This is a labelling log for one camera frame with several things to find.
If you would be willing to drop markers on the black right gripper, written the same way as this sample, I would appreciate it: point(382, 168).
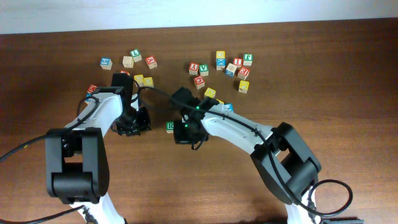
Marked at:
point(180, 135)

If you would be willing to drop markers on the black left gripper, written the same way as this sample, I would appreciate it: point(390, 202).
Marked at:
point(143, 125)

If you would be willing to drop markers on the green R wooden block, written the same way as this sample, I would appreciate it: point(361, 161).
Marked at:
point(170, 127)

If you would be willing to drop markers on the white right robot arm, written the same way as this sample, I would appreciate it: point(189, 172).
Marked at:
point(288, 168)

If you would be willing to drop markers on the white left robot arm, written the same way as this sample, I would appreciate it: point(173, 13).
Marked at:
point(77, 170)

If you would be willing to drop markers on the yellow W wooden block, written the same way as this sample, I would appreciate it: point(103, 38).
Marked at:
point(209, 92)

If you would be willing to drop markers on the yellow O block 2 side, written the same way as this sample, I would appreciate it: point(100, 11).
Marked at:
point(148, 81)

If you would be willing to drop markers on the yellow wooden block X side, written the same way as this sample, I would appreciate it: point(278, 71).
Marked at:
point(139, 79)

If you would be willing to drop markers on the blue U wooden block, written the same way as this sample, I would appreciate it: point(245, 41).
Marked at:
point(229, 107)

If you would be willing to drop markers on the red 6 wooden block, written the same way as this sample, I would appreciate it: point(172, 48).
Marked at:
point(123, 71)

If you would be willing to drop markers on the blue H wooden block back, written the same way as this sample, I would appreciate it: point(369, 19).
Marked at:
point(88, 98)

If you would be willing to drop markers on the red Q wooden block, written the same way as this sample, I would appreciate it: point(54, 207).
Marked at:
point(199, 82)

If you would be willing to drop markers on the red M wooden block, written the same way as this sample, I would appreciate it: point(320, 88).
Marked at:
point(91, 89)

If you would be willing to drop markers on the plain picture wooden block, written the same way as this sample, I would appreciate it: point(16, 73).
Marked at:
point(128, 62)

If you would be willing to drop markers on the blue 5 wooden block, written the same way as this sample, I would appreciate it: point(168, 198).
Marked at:
point(106, 63)

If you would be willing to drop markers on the red Y wooden block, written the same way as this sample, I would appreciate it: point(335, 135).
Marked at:
point(193, 69)

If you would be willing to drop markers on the green V wooden block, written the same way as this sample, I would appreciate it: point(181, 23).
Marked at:
point(204, 70)

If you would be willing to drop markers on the green L wooden block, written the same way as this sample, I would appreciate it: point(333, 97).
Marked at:
point(136, 55)

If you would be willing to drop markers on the yellow right wooden block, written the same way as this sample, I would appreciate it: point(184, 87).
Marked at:
point(243, 86)

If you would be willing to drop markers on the blue tilted wooden block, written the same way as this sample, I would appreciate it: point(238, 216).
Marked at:
point(230, 70)

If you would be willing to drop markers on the blue X wooden block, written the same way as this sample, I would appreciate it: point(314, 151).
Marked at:
point(220, 63)

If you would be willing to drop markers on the red E wooden block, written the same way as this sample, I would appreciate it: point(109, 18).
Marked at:
point(243, 73)

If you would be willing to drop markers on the yellow top stacked block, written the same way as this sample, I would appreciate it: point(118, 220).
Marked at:
point(220, 54)

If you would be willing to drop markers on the red I wooden block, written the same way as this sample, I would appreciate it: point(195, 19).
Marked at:
point(238, 62)

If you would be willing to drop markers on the green J wooden block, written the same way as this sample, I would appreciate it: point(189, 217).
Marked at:
point(247, 59)

